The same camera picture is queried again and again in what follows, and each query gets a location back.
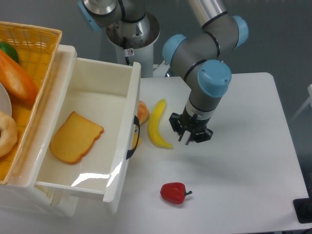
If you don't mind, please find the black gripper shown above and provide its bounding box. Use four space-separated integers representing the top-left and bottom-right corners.
169 107 213 145

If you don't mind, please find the white top drawer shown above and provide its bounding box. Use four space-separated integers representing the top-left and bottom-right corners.
36 58 141 216

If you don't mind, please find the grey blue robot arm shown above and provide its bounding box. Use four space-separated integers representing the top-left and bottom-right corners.
78 0 249 143

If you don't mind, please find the white drawer cabinet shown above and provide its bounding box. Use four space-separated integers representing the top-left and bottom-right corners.
0 45 78 216

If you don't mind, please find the yellow banana toy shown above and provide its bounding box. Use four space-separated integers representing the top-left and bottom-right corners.
148 99 173 150

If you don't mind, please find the red bell pepper toy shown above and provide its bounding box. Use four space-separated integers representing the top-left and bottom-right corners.
160 182 193 205

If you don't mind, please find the toast slice toy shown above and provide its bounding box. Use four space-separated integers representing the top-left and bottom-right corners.
49 111 104 164

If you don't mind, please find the black device at edge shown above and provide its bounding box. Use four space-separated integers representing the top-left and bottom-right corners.
293 198 312 224

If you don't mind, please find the yellow woven basket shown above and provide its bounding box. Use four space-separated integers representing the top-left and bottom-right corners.
0 21 62 185

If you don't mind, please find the orange baguette toy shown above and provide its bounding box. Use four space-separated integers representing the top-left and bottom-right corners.
0 50 39 103

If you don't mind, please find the beige bagel toy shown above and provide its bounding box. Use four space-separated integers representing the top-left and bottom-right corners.
0 111 18 157

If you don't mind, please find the white plate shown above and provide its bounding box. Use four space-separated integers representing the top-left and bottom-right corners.
0 84 12 116

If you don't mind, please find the green pepper toy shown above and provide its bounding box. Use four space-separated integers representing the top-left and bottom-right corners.
0 41 20 64

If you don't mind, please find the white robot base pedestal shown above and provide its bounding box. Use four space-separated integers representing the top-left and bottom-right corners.
106 12 170 78

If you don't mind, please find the white frame at right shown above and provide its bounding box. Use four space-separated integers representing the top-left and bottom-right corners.
290 84 312 122

